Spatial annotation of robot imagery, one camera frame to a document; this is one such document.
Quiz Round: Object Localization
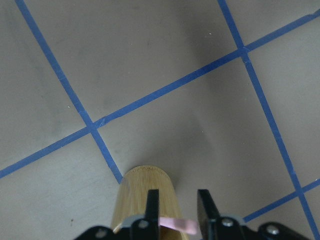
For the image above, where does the bamboo cylinder holder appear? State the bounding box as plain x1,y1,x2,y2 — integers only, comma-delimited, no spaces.
110,164,183,240

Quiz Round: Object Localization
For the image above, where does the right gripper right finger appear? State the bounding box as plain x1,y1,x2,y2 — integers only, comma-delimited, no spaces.
197,189,220,240

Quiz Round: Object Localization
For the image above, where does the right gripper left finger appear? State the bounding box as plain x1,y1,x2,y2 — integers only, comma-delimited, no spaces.
143,189,160,240

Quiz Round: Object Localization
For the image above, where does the pink chopstick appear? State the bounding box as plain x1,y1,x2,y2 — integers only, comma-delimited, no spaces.
159,217,198,235

